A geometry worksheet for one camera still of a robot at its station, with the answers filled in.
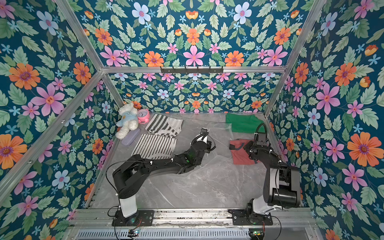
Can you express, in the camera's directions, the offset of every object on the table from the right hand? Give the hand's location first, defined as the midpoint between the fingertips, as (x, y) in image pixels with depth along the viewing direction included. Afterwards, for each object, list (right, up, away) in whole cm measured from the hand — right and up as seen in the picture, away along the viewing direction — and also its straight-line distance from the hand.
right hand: (251, 146), depth 93 cm
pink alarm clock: (-78, +21, +22) cm, 84 cm away
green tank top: (+2, +16, +20) cm, 25 cm away
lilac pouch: (-82, +6, +8) cm, 82 cm away
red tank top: (-7, -6, +1) cm, 9 cm away
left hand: (-28, +8, -9) cm, 30 cm away
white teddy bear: (-85, +22, +14) cm, 89 cm away
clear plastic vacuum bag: (-22, -11, -2) cm, 25 cm away
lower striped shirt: (-65, -1, +8) cm, 66 cm away
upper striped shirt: (-60, +13, +18) cm, 64 cm away
